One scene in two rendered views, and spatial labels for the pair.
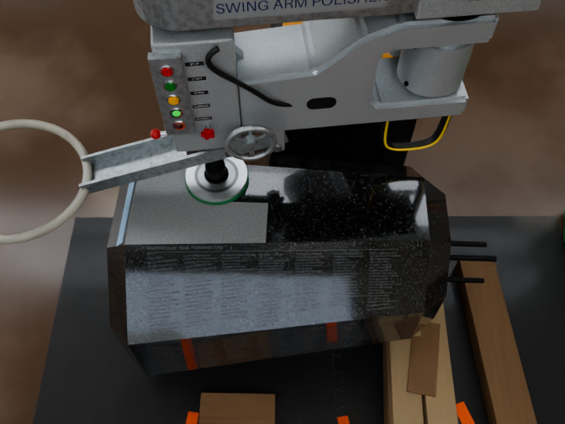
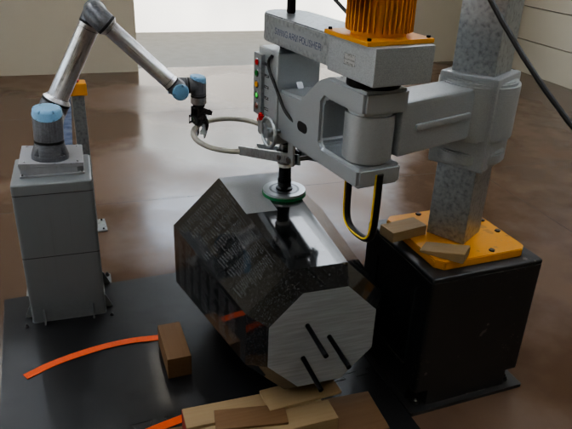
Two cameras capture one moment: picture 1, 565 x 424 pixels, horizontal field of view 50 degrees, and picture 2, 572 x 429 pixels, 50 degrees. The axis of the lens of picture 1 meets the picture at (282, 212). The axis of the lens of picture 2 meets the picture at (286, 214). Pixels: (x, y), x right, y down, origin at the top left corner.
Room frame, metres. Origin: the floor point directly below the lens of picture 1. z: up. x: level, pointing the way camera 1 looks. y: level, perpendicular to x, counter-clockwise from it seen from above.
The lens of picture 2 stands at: (0.16, -2.40, 2.12)
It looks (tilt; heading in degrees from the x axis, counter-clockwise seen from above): 26 degrees down; 68
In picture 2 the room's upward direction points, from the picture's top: 2 degrees clockwise
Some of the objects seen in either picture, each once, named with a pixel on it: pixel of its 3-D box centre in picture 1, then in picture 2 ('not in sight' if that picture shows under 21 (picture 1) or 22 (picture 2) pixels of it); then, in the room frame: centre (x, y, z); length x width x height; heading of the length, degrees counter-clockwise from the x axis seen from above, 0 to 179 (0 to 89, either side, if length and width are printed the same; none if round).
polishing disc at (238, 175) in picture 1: (216, 175); (283, 189); (1.21, 0.23, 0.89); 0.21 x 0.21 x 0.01
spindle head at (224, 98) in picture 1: (229, 73); (295, 100); (1.21, 0.15, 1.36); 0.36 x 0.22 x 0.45; 96
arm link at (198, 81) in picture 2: not in sight; (197, 85); (0.96, 1.02, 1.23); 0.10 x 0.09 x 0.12; 175
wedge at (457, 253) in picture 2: not in sight; (444, 248); (1.73, -0.42, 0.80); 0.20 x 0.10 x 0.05; 130
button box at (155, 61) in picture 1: (173, 95); (260, 83); (1.08, 0.28, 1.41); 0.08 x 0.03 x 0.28; 96
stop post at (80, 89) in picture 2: not in sight; (84, 157); (0.34, 1.87, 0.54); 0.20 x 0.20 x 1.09; 0
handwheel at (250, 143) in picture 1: (250, 133); (275, 131); (1.10, 0.09, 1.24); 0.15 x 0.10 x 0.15; 96
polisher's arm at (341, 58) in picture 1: (340, 71); (328, 123); (1.24, -0.17, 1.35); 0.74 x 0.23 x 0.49; 96
